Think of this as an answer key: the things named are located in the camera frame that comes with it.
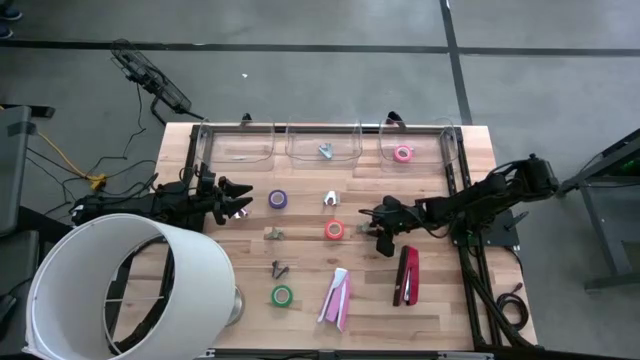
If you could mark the silver lamp base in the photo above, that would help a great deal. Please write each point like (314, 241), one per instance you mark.
(238, 305)

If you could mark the red tape roll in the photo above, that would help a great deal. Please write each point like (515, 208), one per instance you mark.
(396, 153)

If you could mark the blue tape roll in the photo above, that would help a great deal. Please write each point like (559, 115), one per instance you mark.
(271, 199)

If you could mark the black aluminium table frame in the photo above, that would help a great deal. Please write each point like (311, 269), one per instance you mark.
(454, 150)

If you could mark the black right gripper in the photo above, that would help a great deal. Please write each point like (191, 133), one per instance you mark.
(402, 220)

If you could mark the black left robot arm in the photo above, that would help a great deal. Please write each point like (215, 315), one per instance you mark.
(140, 205)

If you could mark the white lamp shade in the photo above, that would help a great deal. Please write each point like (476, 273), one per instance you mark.
(200, 280)

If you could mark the green tape roll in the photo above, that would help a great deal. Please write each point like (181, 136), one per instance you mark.
(275, 296)

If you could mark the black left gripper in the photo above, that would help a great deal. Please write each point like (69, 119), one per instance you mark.
(210, 200)

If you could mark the grey equipment cart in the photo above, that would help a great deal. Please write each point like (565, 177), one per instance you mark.
(12, 175)

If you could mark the clear plastic bin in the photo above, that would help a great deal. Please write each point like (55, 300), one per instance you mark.
(305, 145)
(435, 150)
(220, 150)

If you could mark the light blue staple remover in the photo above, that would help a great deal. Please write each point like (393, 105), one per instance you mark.
(325, 150)
(330, 198)

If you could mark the black table clamp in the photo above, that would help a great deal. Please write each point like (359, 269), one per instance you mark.
(245, 119)
(393, 117)

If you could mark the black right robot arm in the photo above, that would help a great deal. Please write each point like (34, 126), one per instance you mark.
(480, 195)

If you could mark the red stapler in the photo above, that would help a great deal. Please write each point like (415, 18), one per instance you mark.
(411, 270)

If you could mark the pink white stapler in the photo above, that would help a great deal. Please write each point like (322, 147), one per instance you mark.
(336, 300)

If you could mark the grey metal stand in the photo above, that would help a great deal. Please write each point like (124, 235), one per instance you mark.
(607, 235)

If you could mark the orange tape roll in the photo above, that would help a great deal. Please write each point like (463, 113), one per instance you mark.
(327, 229)

